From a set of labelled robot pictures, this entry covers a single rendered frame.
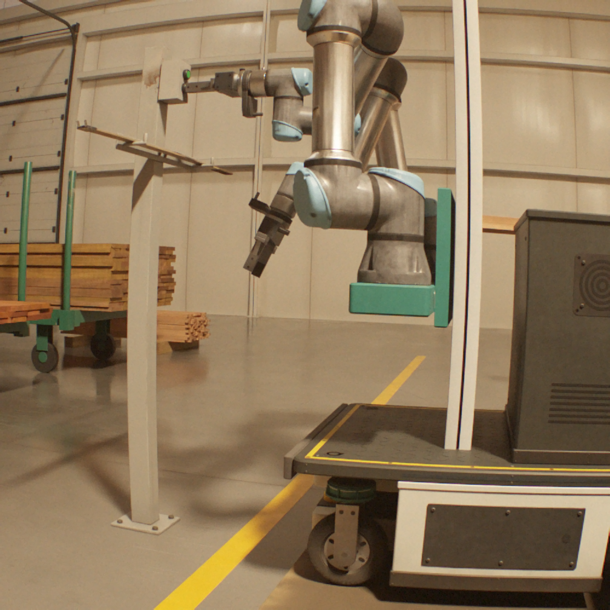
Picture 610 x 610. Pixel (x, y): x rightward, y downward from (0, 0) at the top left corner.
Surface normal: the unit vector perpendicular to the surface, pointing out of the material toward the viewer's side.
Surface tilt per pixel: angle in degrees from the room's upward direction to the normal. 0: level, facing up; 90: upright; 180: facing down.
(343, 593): 0
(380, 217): 125
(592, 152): 96
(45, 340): 90
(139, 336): 90
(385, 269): 73
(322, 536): 92
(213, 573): 0
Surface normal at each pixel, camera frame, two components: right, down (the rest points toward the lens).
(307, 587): 0.04, -1.00
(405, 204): 0.30, 0.07
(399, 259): 0.04, -0.24
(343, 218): 0.21, 0.73
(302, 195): -0.95, 0.12
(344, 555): -0.22, 0.06
